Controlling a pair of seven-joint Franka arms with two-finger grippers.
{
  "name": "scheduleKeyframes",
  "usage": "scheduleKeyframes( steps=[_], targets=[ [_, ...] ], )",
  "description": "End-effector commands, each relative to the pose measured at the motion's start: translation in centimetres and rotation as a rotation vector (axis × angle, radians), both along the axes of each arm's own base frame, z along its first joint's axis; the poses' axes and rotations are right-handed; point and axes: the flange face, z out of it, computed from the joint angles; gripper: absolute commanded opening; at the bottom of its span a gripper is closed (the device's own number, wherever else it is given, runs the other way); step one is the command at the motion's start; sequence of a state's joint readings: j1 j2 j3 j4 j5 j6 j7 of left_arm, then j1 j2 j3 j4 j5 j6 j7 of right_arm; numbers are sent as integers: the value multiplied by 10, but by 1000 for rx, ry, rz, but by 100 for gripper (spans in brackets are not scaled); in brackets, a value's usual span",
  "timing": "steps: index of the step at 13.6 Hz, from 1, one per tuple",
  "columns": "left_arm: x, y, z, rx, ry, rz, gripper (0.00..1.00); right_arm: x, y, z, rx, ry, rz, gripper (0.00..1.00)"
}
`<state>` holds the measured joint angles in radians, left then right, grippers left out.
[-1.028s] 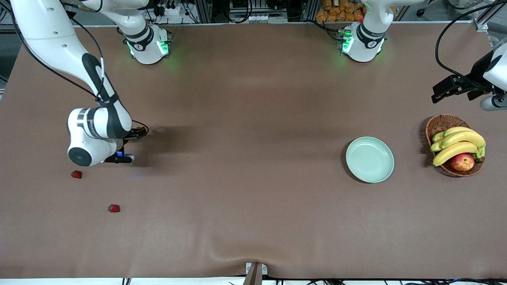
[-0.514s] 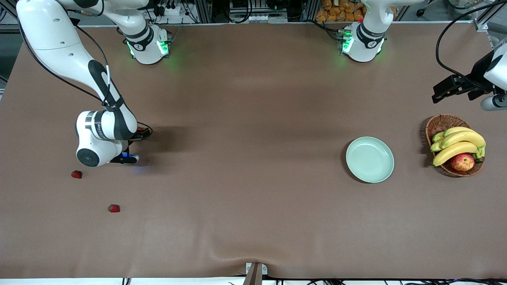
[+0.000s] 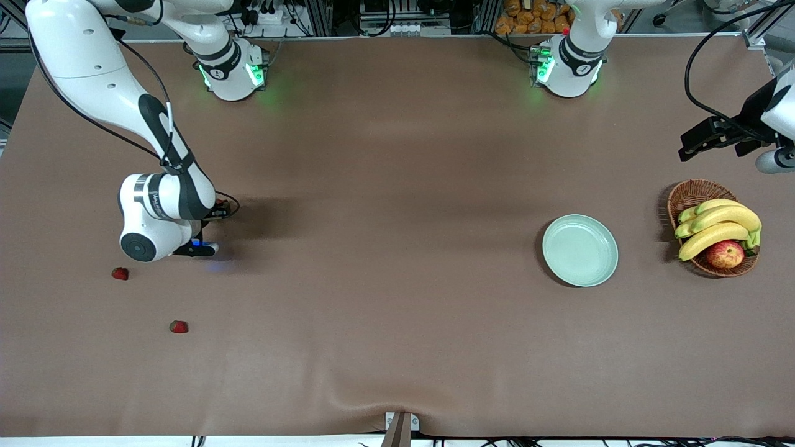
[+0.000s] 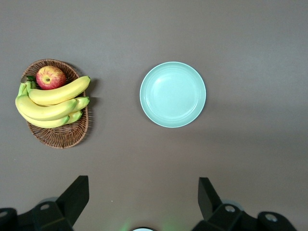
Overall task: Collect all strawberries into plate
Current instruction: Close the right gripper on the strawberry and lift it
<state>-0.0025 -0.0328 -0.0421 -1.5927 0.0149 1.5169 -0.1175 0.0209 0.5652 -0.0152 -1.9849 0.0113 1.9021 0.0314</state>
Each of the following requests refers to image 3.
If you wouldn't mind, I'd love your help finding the light green round plate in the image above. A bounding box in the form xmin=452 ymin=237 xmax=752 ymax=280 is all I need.
xmin=542 ymin=214 xmax=619 ymax=288

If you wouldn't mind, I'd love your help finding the brown wicker basket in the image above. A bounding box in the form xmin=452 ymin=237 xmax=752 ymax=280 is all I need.
xmin=667 ymin=179 xmax=760 ymax=278

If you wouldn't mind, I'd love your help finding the small yellow banana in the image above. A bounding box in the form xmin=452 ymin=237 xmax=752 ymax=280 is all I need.
xmin=696 ymin=199 xmax=744 ymax=215

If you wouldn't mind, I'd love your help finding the large yellow banana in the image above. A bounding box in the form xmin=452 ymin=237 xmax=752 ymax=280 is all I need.
xmin=691 ymin=205 xmax=762 ymax=234

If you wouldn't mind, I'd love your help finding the long yellow banana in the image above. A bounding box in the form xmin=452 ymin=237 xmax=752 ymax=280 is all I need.
xmin=678 ymin=222 xmax=750 ymax=262

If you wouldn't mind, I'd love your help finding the red apple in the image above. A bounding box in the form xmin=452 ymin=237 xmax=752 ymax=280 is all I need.
xmin=706 ymin=240 xmax=745 ymax=269

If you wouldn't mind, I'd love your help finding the black office chair base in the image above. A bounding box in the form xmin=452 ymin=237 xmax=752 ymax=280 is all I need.
xmin=652 ymin=0 xmax=702 ymax=27

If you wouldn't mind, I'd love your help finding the brown table cover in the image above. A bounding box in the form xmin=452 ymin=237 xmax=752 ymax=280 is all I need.
xmin=0 ymin=34 xmax=795 ymax=439

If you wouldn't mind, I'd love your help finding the pile of orange buns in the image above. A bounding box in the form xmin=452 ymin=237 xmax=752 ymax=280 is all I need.
xmin=495 ymin=0 xmax=573 ymax=35

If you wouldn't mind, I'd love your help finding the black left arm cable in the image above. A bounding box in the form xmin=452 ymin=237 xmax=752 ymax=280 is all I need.
xmin=684 ymin=0 xmax=795 ymax=140

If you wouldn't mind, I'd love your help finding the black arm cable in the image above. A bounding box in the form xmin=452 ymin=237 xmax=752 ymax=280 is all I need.
xmin=26 ymin=12 xmax=240 ymax=219
xmin=684 ymin=0 xmax=795 ymax=140

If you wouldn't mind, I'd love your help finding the slanted aluminium frame strut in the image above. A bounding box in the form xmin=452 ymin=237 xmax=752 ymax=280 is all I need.
xmin=744 ymin=0 xmax=795 ymax=49

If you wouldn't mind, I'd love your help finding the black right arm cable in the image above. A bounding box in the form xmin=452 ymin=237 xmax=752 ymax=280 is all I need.
xmin=26 ymin=12 xmax=240 ymax=219

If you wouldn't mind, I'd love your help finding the aluminium frame post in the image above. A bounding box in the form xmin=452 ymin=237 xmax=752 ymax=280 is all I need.
xmin=309 ymin=0 xmax=334 ymax=37
xmin=473 ymin=0 xmax=501 ymax=34

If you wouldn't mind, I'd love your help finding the silver metal edge bracket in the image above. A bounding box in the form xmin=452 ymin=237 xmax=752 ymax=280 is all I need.
xmin=384 ymin=412 xmax=420 ymax=432

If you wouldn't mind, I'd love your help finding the brown bar under bracket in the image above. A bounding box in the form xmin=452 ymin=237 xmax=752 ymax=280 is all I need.
xmin=380 ymin=413 xmax=412 ymax=447

